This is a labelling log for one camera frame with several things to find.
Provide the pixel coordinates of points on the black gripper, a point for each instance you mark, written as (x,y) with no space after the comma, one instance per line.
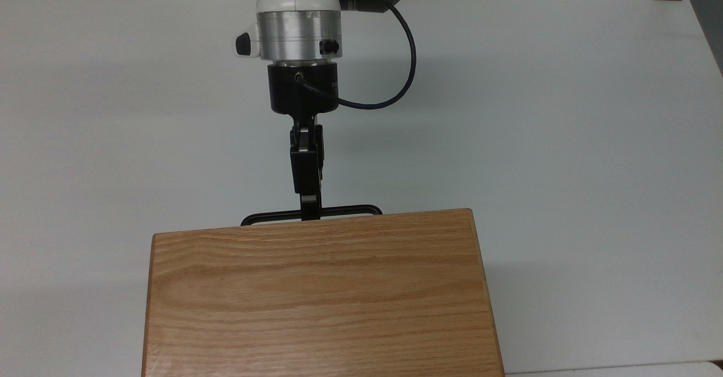
(302,89)

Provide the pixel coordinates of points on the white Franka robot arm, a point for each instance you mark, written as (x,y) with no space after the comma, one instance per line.
(299,9)

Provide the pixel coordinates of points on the wooden drawer cabinet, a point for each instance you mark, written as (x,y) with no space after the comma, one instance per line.
(322,298)

